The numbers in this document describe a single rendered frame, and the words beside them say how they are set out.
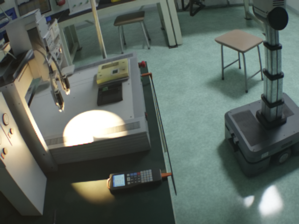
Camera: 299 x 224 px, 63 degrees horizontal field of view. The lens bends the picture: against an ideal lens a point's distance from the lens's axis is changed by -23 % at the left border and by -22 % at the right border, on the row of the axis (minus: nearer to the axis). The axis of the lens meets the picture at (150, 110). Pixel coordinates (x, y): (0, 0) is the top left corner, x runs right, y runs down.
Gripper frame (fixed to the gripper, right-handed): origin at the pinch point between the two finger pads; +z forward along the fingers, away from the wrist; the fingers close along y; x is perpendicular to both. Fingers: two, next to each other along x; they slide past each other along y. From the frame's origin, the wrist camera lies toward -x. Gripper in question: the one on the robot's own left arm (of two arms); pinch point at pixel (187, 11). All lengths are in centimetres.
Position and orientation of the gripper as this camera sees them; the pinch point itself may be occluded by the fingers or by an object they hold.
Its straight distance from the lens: 121.0
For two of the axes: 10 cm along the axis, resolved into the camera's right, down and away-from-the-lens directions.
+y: 2.1, 5.5, -8.1
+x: 9.3, 1.5, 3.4
